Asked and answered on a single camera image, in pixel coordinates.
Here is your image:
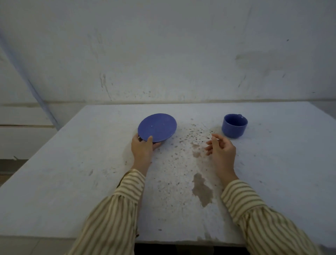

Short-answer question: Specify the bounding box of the person's right hand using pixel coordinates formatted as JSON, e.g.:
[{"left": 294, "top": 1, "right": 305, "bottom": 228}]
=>
[{"left": 205, "top": 133, "right": 237, "bottom": 176}]

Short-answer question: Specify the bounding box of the person's left hand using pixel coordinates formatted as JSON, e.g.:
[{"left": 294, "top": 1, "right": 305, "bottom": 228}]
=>
[{"left": 131, "top": 133, "right": 162, "bottom": 173}]

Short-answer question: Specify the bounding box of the blue saucer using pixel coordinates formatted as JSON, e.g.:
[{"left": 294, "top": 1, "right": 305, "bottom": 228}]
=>
[{"left": 138, "top": 113, "right": 177, "bottom": 142}]

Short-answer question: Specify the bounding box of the person's right forearm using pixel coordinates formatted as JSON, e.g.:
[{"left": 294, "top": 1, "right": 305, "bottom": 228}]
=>
[{"left": 217, "top": 171, "right": 324, "bottom": 255}]

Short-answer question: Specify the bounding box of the person's left forearm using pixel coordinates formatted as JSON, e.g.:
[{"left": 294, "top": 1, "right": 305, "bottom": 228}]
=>
[{"left": 65, "top": 161, "right": 152, "bottom": 255}]

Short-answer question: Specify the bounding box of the blue cup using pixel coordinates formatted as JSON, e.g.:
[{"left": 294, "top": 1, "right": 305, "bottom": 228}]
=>
[{"left": 222, "top": 114, "right": 248, "bottom": 139}]

